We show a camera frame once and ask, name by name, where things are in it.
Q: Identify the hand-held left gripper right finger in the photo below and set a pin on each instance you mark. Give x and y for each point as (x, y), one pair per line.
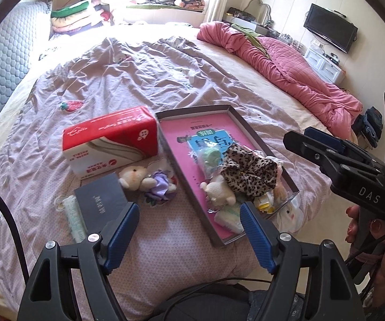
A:
(257, 237)

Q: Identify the white printed cloth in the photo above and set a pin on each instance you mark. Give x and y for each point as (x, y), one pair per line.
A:
(289, 215)

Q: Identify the small yellow packet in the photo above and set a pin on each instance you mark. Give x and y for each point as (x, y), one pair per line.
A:
(264, 204)

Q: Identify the black white patterned pillow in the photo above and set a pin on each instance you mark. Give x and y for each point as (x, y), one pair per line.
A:
(48, 48)

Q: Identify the pile of jeans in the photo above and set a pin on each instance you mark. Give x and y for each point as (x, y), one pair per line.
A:
(369, 127)

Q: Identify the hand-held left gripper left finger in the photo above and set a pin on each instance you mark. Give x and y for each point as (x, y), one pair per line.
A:
(122, 234)

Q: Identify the cream plush toy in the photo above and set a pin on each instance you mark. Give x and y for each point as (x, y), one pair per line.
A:
(217, 190)

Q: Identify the pink quilted blanket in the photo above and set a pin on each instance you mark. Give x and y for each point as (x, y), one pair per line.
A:
(296, 73)

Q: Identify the black flat television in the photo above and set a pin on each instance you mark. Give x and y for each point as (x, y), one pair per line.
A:
(331, 28)

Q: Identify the red tissue pack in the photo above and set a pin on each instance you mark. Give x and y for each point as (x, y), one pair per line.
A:
(112, 137)

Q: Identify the shallow grey box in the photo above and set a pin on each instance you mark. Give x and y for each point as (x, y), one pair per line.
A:
(239, 120)

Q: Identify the heart-shaped mirror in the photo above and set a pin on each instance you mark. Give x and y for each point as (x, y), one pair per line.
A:
(266, 10)

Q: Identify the green cloth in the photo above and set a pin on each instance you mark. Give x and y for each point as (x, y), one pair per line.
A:
(251, 36)

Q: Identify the stack of folded blankets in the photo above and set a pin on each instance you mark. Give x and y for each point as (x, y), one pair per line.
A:
(79, 16)

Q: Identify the green item in clear packet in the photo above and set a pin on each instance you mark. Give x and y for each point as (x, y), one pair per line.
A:
(211, 160)

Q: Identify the dark grey box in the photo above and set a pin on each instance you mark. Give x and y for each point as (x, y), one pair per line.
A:
(102, 200)

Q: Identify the grey quilted headboard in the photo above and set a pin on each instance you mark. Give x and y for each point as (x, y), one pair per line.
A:
(5, 67)

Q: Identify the white drawer cabinet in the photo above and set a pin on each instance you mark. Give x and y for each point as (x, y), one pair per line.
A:
(326, 65)

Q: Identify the pale green wipes pack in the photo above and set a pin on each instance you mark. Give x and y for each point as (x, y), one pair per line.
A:
(74, 219)

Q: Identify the black case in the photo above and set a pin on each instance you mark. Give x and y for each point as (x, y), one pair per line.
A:
(241, 13)

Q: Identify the leopard print scrunchie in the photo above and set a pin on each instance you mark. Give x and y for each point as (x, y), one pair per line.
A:
(249, 172)

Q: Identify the orange black patterned blanket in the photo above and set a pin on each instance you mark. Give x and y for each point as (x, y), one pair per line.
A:
(191, 3)

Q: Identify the pale green tissue packet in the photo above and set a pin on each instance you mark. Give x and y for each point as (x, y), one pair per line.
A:
(229, 219)

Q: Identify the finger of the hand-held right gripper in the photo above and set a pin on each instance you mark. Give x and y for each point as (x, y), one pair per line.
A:
(326, 140)
(309, 153)

